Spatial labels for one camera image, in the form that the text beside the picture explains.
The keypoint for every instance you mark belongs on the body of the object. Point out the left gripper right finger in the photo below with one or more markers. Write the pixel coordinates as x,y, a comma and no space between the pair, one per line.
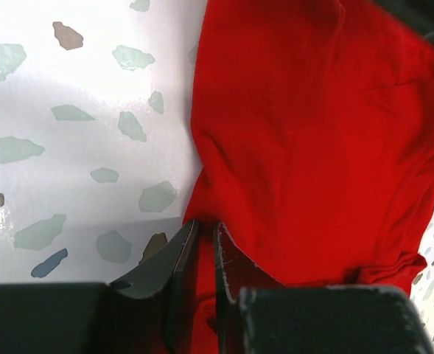
257,314

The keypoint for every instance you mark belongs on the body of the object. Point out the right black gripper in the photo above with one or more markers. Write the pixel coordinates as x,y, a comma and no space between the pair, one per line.
418,15

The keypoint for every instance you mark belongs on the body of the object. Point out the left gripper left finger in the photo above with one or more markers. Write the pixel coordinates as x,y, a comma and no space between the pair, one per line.
140,312

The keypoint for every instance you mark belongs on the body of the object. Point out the red t shirt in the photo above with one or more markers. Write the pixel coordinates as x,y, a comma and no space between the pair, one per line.
314,122

